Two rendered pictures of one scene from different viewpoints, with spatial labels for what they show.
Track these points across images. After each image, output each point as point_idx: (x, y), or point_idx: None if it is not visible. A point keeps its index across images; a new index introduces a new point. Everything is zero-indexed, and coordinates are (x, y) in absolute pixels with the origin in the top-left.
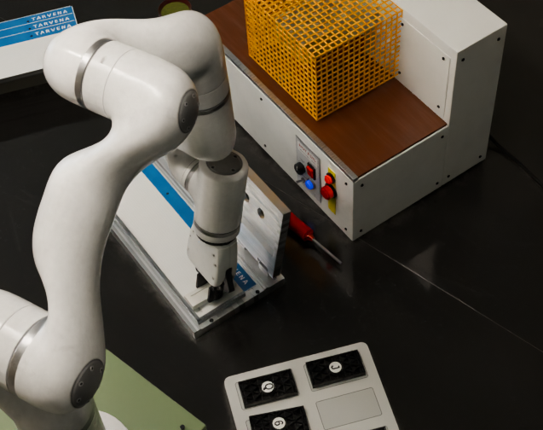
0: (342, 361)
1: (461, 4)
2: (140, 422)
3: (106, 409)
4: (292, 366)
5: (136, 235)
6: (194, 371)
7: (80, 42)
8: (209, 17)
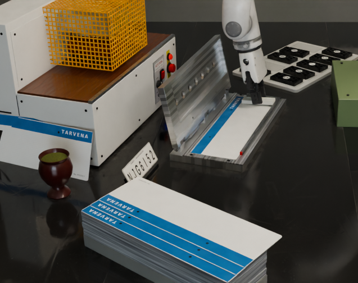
0: None
1: None
2: (355, 70)
3: None
4: (266, 80)
5: (251, 133)
6: (302, 100)
7: None
8: (82, 97)
